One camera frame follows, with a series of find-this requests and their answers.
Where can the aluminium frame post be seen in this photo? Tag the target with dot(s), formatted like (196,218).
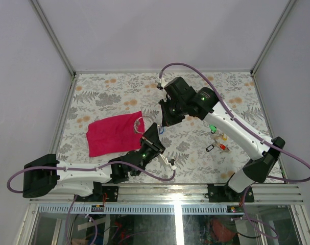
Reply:
(52,36)
(277,28)

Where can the white perforated cable duct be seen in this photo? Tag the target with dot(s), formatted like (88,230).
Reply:
(132,209)

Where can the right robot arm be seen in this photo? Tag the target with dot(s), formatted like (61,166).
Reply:
(181,100)

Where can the silver metal keyring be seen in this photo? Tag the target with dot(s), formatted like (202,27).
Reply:
(142,123)

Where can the pink folded cloth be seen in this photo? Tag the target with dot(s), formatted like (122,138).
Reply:
(113,135)

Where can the left aluminium frame post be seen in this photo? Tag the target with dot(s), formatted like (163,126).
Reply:
(52,36)

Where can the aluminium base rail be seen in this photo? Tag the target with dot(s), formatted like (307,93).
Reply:
(261,194)

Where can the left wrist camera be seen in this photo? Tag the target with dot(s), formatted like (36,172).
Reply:
(165,162)

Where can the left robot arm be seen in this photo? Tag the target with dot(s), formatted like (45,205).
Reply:
(48,175)

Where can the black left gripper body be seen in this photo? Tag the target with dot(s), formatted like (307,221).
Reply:
(148,151)

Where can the yellow key tag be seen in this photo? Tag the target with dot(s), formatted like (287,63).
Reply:
(222,136)

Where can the green key tag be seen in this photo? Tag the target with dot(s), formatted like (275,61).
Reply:
(213,129)

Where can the right aluminium frame post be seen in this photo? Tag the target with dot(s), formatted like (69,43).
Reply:
(277,28)

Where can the black key tag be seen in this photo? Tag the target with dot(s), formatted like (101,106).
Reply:
(210,148)

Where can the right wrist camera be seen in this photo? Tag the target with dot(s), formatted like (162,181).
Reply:
(161,83)

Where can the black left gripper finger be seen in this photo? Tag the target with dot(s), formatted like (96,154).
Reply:
(157,141)
(151,132)

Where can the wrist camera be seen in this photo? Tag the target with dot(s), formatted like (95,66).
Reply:
(165,162)
(161,83)

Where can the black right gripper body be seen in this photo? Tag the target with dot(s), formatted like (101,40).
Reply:
(173,110)

